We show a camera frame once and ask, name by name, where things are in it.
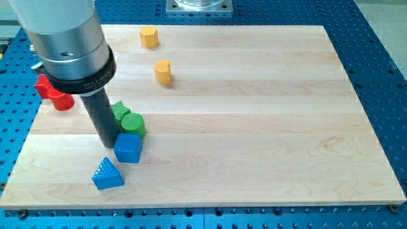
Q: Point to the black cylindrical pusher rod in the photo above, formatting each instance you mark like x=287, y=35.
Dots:
x=99, y=109

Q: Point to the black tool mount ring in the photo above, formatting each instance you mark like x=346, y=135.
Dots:
x=88, y=84

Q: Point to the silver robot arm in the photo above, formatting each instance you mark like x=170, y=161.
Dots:
x=68, y=38

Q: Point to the green star block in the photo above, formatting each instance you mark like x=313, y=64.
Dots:
x=120, y=110

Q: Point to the red star block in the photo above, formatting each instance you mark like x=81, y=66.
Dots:
x=42, y=85

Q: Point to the yellow heart block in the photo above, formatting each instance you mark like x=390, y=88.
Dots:
x=162, y=71

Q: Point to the red cylinder block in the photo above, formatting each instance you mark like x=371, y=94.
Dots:
x=60, y=100

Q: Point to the green cylinder block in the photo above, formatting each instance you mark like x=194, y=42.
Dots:
x=133, y=123

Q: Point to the blue cube block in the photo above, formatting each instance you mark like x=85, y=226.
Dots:
x=128, y=148

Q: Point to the blue triangle block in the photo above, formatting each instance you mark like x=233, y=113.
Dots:
x=107, y=175

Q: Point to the yellow hexagon block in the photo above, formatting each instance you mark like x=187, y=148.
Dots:
x=149, y=36

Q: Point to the wooden board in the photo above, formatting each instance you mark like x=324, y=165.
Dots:
x=254, y=116

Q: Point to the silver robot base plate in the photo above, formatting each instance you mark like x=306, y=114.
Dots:
x=199, y=6

